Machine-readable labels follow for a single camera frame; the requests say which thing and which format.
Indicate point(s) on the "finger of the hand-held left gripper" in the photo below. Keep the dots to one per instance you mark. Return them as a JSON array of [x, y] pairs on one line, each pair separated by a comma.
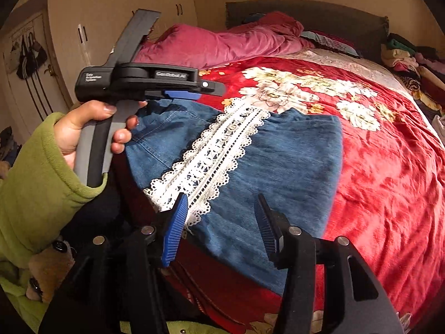
[[180, 95], [212, 88]]

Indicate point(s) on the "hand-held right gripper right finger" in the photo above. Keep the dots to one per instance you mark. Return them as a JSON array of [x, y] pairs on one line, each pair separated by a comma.
[[269, 229]]

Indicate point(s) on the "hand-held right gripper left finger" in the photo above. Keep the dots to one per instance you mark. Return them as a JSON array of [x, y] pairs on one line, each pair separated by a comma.
[[173, 236]]

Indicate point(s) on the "blue denim pants lace trim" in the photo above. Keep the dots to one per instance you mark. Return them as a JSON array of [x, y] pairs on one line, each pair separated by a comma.
[[278, 153]]

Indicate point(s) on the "person's left forearm green sleeve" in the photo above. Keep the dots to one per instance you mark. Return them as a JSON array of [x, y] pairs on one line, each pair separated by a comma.
[[34, 195]]

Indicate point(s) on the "person's left hand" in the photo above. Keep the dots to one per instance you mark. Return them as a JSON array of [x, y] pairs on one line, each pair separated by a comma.
[[73, 125]]

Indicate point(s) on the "pink duvet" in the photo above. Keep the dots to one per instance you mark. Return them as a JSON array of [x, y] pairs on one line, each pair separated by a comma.
[[215, 41]]

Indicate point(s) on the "cream wardrobe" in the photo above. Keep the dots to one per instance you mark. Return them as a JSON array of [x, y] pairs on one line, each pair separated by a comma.
[[114, 3]]

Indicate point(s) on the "cream door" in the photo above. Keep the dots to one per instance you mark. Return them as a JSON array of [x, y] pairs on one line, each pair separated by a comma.
[[48, 90]]

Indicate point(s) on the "hanging dark bags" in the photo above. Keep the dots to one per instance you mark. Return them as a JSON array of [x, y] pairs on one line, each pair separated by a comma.
[[29, 59]]

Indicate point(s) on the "red floral bedspread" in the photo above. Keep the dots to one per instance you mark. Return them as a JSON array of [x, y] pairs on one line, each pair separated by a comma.
[[382, 181]]

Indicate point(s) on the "beige patterned bed cover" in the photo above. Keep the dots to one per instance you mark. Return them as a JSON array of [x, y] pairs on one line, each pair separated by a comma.
[[333, 59]]

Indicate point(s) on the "brown plush toy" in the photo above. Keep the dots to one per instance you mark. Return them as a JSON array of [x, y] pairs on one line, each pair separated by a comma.
[[48, 268]]

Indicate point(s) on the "patterned pillow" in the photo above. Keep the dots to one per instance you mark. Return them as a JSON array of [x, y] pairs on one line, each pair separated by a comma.
[[333, 43]]

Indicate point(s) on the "dark grey headboard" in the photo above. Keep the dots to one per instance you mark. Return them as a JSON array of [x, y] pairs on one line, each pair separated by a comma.
[[330, 17]]

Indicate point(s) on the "dark cloth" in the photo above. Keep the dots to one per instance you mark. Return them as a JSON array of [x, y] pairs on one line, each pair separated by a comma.
[[7, 146]]

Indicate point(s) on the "pile of folded clothes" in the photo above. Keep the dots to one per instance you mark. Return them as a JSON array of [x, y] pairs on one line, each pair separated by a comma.
[[410, 62]]

